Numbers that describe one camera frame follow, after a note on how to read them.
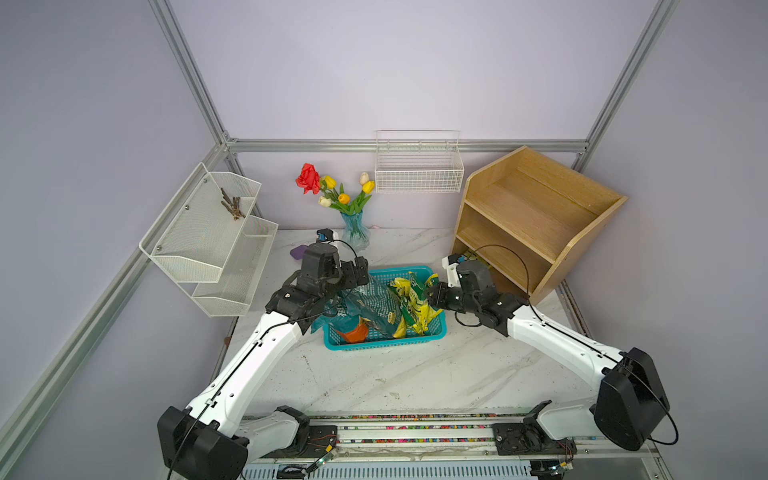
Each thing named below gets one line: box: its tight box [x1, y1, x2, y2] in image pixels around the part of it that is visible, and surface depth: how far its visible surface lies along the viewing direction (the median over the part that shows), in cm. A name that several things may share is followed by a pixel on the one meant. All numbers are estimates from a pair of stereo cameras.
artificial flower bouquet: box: [296, 163, 375, 215], surface depth 90 cm
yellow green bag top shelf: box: [390, 277, 417, 297], surface depth 97 cm
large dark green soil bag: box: [342, 276, 403, 337], surface depth 81 cm
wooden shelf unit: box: [451, 146, 629, 305], surface depth 86 cm
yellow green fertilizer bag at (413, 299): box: [390, 272, 429, 339], surface depth 87 cm
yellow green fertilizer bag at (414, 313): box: [396, 272, 443, 339], surface depth 87 cm
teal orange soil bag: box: [311, 314, 369, 343], surface depth 81 cm
